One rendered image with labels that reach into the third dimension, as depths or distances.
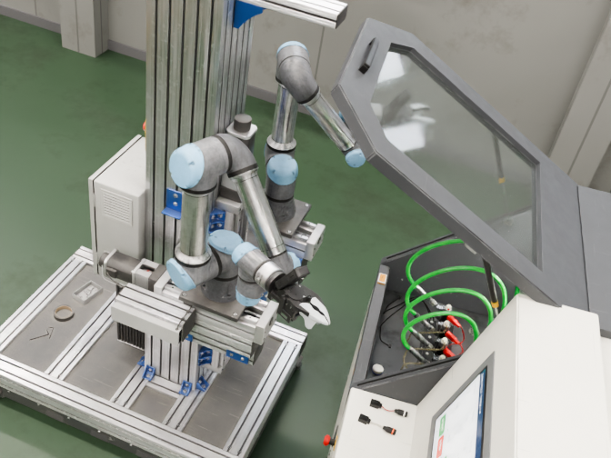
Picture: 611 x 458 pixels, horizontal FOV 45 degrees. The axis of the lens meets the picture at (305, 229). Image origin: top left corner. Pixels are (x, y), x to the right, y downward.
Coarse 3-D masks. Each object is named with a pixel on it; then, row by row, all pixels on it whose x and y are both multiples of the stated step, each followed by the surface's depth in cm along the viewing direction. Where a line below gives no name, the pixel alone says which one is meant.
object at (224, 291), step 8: (216, 280) 247; (224, 280) 247; (232, 280) 248; (208, 288) 250; (216, 288) 249; (224, 288) 249; (232, 288) 250; (208, 296) 251; (216, 296) 250; (224, 296) 250; (232, 296) 251
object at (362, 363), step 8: (384, 272) 288; (376, 280) 284; (376, 288) 281; (384, 288) 281; (376, 296) 277; (384, 296) 278; (376, 304) 274; (368, 312) 273; (376, 312) 271; (368, 320) 267; (376, 320) 268; (368, 328) 264; (376, 328) 265; (368, 336) 261; (360, 344) 264; (368, 344) 258; (360, 352) 255; (368, 352) 256; (360, 360) 252; (368, 360) 253; (360, 368) 249; (352, 376) 260; (360, 376) 247
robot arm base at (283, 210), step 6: (270, 198) 284; (270, 204) 286; (276, 204) 285; (282, 204) 285; (288, 204) 287; (294, 204) 291; (276, 210) 286; (282, 210) 287; (288, 210) 288; (294, 210) 291; (276, 216) 287; (282, 216) 288; (288, 216) 289; (276, 222) 288; (282, 222) 289
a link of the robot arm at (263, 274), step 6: (264, 264) 205; (270, 264) 205; (258, 270) 205; (264, 270) 204; (270, 270) 204; (276, 270) 204; (282, 270) 207; (258, 276) 205; (264, 276) 204; (270, 276) 203; (258, 282) 206; (264, 282) 204; (264, 288) 205
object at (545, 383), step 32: (512, 320) 195; (544, 320) 193; (576, 320) 195; (480, 352) 206; (512, 352) 185; (544, 352) 184; (576, 352) 186; (448, 384) 218; (512, 384) 177; (544, 384) 176; (576, 384) 177; (416, 416) 233; (512, 416) 169; (544, 416) 168; (576, 416) 170; (608, 416) 172; (416, 448) 219; (512, 448) 162; (544, 448) 162; (576, 448) 163; (608, 448) 164
